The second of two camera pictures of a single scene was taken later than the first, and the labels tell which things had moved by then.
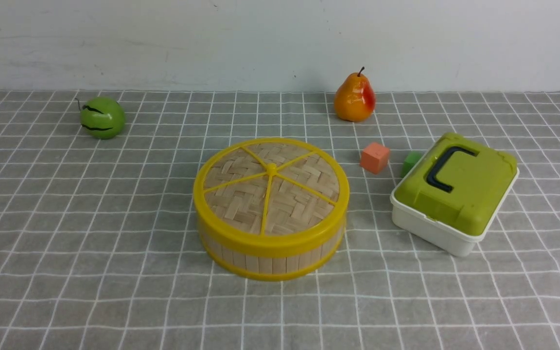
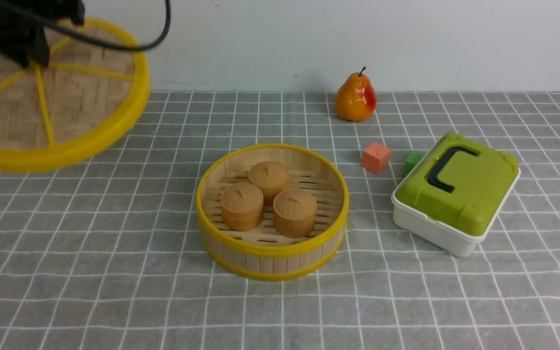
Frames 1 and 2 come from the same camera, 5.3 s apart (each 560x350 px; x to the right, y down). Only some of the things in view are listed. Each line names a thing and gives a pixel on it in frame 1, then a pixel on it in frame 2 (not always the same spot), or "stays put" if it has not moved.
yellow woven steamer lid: [271, 195] → [37, 118]
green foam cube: [411, 158] stays put
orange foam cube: [375, 158] stays put
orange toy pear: [355, 100] stays put
